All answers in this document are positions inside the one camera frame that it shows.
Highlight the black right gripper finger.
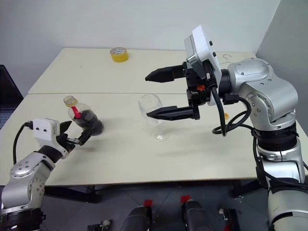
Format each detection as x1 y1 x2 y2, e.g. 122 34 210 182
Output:
146 104 201 121
145 64 187 84

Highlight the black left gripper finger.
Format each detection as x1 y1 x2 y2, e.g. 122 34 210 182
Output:
77 128 94 147
59 121 72 139

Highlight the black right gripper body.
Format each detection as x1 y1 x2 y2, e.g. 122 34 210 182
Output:
182 61 213 108

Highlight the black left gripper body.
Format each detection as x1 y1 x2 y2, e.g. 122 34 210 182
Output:
57 134 81 154

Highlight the plastic bottle with dark drink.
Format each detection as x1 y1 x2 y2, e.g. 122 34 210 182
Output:
63 95 104 137

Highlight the clear wine glass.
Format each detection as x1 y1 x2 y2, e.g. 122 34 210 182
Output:
138 94 170 142

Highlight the yellow tape roll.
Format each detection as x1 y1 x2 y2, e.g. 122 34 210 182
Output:
110 47 129 64

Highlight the dark open laptop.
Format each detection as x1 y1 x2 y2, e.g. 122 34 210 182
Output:
0 64 25 131

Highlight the dark rounded shape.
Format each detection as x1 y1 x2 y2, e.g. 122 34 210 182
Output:
181 199 210 231
125 205 154 231

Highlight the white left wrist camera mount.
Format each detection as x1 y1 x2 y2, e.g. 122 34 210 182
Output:
33 118 69 159

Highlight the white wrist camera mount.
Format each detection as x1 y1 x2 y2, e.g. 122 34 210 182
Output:
33 118 69 159
184 25 222 106

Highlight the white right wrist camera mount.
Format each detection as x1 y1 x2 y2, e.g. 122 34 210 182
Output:
184 25 222 106

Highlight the white wire clothes hanger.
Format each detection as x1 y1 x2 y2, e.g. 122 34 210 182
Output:
220 53 235 66

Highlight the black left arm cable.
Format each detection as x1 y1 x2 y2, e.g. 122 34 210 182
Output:
13 121 35 166

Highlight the black table frame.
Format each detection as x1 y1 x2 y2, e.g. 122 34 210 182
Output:
44 179 261 205

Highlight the black bracket with white knob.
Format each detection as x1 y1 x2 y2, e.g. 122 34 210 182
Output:
87 219 113 231
217 207 242 231

